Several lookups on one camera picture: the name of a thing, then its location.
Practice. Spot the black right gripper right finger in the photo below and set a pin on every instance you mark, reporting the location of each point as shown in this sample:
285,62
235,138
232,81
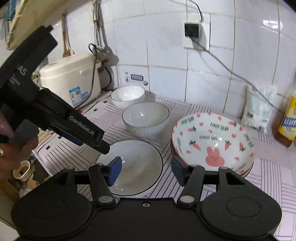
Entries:
191,178

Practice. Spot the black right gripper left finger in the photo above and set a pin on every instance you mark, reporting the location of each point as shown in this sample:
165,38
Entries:
102,177

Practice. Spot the white bowl black rim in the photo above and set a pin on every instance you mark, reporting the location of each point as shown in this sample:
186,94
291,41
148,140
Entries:
127,96
142,166
146,119

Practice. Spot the pink rabbit carrot plate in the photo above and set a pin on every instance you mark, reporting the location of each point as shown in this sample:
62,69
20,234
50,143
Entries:
212,141

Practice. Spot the person's left hand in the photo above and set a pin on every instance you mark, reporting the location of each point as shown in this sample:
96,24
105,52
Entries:
13,154

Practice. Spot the white rice cooker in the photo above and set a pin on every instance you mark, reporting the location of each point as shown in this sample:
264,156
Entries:
75,79

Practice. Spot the wooden spatula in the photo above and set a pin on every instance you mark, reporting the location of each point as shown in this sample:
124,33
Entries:
67,50

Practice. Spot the hanging metal ladle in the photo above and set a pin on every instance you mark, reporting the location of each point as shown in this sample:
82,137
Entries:
103,52

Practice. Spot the white plastic food bag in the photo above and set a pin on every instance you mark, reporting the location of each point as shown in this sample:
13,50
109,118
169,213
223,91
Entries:
258,109

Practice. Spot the yellow label oil bottle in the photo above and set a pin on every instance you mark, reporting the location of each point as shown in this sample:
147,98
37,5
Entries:
284,132

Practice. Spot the blue wall sticker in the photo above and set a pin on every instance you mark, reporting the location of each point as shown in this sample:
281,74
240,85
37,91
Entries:
135,78

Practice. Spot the white wall socket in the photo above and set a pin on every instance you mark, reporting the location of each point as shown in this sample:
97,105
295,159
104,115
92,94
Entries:
197,32

